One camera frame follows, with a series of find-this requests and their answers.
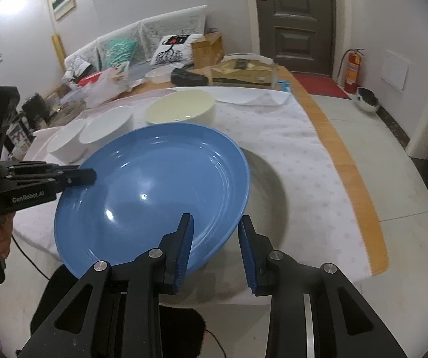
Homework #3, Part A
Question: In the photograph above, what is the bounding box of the wooden side box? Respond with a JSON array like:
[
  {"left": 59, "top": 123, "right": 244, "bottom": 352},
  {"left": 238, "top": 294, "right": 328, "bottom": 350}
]
[{"left": 191, "top": 33, "right": 224, "bottom": 68}]

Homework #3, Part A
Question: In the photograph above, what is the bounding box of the dark brown door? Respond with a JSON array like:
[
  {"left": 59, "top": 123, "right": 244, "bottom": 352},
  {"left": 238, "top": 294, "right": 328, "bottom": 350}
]
[{"left": 251, "top": 0, "right": 338, "bottom": 79}]

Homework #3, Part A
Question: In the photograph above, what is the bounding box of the red doormat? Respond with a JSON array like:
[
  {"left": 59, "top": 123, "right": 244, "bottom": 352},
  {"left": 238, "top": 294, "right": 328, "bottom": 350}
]
[{"left": 292, "top": 72, "right": 351, "bottom": 99}]

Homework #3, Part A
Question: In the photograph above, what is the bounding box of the black cable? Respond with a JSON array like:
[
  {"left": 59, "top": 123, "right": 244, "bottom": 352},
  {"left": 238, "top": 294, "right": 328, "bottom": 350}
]
[
  {"left": 10, "top": 233, "right": 52, "bottom": 280},
  {"left": 204, "top": 329, "right": 231, "bottom": 358}
]

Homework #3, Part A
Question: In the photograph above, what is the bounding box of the small white plastic bowl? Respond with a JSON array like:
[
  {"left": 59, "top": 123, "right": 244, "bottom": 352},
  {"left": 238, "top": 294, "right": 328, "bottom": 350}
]
[{"left": 145, "top": 66, "right": 185, "bottom": 84}]

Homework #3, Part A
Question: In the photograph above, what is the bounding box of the grey sofa with lace cover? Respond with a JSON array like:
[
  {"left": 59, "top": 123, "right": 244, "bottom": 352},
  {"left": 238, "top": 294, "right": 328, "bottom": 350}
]
[{"left": 64, "top": 5, "right": 209, "bottom": 83}]

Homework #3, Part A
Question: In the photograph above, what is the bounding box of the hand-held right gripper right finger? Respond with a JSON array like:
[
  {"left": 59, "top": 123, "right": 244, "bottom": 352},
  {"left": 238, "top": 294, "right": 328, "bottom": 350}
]
[{"left": 237, "top": 214, "right": 409, "bottom": 358}]

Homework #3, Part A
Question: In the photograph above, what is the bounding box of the white printed cloth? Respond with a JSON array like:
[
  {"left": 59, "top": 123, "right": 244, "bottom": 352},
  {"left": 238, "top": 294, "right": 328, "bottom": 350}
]
[{"left": 13, "top": 87, "right": 371, "bottom": 306}]

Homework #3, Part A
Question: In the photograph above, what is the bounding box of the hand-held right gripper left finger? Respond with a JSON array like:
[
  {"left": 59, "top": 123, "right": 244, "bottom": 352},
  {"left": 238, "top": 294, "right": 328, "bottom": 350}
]
[{"left": 14, "top": 212, "right": 196, "bottom": 358}]

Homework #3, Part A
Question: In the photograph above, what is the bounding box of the white helmet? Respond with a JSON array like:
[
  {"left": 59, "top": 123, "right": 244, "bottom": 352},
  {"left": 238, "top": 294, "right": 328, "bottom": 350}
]
[{"left": 355, "top": 87, "right": 381, "bottom": 112}]

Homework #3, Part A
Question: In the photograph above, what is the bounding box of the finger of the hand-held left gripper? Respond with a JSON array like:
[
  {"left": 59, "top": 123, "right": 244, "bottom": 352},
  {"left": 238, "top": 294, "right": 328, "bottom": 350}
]
[
  {"left": 0, "top": 160, "right": 81, "bottom": 177},
  {"left": 12, "top": 168, "right": 97, "bottom": 195}
]

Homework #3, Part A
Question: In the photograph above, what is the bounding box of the white wall panel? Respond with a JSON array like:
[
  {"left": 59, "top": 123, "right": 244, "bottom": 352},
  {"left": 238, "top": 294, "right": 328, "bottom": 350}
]
[{"left": 381, "top": 50, "right": 410, "bottom": 92}]

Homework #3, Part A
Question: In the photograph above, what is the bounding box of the white pillow black tree print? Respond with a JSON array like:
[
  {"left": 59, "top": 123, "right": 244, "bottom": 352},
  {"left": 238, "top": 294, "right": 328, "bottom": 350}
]
[{"left": 150, "top": 33, "right": 203, "bottom": 65}]

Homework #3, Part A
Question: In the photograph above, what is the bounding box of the black hair dryer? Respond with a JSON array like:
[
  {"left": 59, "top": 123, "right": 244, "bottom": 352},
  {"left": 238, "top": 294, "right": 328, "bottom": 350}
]
[{"left": 171, "top": 69, "right": 209, "bottom": 86}]

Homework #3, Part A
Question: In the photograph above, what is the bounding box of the red fire extinguisher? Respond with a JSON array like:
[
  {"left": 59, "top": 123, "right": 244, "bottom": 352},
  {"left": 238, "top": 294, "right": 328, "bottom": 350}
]
[{"left": 339, "top": 48, "right": 366, "bottom": 94}]

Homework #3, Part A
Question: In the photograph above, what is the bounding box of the teal patterned pillow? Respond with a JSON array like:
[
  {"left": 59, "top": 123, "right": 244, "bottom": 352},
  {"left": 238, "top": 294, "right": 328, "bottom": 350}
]
[{"left": 100, "top": 38, "right": 139, "bottom": 68}]

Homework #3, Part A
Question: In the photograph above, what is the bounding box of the large cream bowl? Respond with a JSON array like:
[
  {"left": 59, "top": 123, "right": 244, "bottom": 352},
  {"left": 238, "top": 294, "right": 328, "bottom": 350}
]
[{"left": 146, "top": 89, "right": 215, "bottom": 125}]

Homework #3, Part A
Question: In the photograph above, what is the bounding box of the red lid container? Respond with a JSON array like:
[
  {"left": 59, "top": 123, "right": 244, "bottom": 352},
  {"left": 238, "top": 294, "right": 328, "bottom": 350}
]
[{"left": 78, "top": 72, "right": 103, "bottom": 86}]

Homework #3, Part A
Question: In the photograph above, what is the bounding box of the clear plastic bag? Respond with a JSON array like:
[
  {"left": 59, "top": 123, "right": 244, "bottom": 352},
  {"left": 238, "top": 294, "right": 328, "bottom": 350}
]
[{"left": 81, "top": 68, "right": 130, "bottom": 107}]

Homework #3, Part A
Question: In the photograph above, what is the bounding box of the upright wooden plank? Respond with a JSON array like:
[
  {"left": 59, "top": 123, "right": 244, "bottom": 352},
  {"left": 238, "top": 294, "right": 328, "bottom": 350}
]
[{"left": 52, "top": 33, "right": 66, "bottom": 71}]

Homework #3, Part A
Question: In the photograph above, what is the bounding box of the gold tissue box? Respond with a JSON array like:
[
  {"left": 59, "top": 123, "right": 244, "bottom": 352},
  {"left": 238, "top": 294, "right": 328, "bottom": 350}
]
[{"left": 208, "top": 60, "right": 278, "bottom": 89}]

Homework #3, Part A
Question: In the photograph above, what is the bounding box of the blue plate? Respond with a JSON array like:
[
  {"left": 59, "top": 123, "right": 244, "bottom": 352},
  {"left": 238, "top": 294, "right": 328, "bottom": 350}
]
[{"left": 53, "top": 124, "right": 252, "bottom": 278}]

